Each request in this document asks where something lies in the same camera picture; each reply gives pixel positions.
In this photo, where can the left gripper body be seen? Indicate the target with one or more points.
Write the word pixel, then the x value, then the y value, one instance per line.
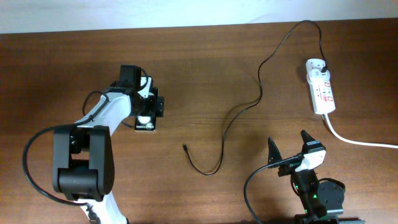
pixel 148 106

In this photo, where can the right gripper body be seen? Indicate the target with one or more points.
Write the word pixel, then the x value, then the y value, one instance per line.
pixel 287 169

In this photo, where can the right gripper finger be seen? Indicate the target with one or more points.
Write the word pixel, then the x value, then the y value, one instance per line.
pixel 310 145
pixel 274 157

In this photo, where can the black Samsung Galaxy smartphone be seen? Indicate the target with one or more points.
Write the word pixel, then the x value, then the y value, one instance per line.
pixel 145 123

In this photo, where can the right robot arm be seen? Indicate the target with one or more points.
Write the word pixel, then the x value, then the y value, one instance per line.
pixel 322 199

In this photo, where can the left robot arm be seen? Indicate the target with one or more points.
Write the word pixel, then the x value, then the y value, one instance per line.
pixel 83 164

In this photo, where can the white USB charger plug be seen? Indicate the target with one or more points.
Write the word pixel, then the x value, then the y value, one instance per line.
pixel 314 67

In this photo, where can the white power strip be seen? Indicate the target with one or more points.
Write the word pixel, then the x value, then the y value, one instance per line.
pixel 321 92

